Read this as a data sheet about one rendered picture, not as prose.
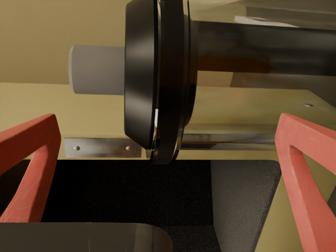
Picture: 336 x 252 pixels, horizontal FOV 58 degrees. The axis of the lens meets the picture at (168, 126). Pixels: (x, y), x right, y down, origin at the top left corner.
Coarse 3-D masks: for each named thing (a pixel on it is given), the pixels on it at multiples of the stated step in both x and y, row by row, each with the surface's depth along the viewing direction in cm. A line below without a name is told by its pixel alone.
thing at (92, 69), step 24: (144, 0) 15; (144, 24) 14; (72, 48) 16; (96, 48) 17; (120, 48) 17; (144, 48) 14; (72, 72) 16; (96, 72) 16; (120, 72) 16; (144, 72) 14; (144, 96) 14; (144, 120) 15; (144, 144) 16
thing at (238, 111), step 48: (192, 0) 15; (240, 0) 15; (288, 0) 16; (192, 48) 14; (240, 48) 14; (288, 48) 14; (192, 96) 14; (240, 96) 14; (288, 96) 15; (192, 144) 16; (240, 144) 17
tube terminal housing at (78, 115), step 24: (0, 96) 32; (24, 96) 33; (48, 96) 33; (72, 96) 34; (96, 96) 34; (120, 96) 35; (0, 120) 28; (24, 120) 29; (72, 120) 29; (96, 120) 30; (120, 120) 30; (312, 168) 33; (288, 216) 37; (264, 240) 39; (288, 240) 39
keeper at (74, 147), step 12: (72, 144) 28; (84, 144) 28; (96, 144) 28; (108, 144) 28; (120, 144) 28; (132, 144) 29; (72, 156) 29; (84, 156) 29; (96, 156) 29; (108, 156) 29; (120, 156) 29; (132, 156) 29
